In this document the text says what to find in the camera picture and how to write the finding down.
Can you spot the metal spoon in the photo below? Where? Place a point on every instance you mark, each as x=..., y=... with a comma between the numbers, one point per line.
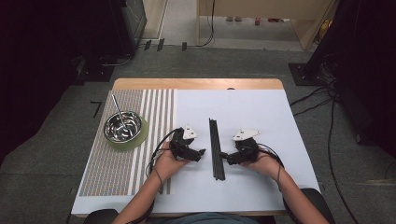
x=117, y=109

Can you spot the black stand base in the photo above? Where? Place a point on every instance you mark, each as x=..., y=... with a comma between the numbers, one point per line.
x=93, y=74

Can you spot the person's right hand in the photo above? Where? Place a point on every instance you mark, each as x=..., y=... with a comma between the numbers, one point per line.
x=267, y=166

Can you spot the striped woven placemat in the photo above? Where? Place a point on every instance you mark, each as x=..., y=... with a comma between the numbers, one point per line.
x=115, y=174

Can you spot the white table cover sheet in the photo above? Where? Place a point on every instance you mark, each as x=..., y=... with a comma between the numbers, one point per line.
x=249, y=105

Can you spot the light wooden desk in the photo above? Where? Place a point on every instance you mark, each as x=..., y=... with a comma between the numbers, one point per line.
x=264, y=6

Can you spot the black corner tape mark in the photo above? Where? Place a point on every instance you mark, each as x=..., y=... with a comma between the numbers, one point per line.
x=97, y=107

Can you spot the person's left hand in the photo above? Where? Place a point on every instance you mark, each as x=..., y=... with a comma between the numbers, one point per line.
x=168, y=163

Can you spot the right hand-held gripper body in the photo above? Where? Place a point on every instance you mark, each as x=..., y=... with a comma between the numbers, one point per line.
x=247, y=147

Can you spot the stainless steel bowl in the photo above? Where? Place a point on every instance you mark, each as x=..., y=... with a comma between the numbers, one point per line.
x=130, y=132

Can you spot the black chair armrest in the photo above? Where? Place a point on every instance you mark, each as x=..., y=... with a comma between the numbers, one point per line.
x=317, y=202
x=101, y=217

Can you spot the dark curtain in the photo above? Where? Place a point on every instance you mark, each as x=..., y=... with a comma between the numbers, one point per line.
x=367, y=46
x=37, y=46

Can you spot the wooden table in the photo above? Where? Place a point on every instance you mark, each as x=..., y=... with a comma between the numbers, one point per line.
x=199, y=83

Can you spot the black stand base plate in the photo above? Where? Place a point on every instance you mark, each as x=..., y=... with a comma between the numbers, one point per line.
x=299, y=77

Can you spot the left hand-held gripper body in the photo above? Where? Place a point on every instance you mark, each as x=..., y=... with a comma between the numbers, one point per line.
x=178, y=143

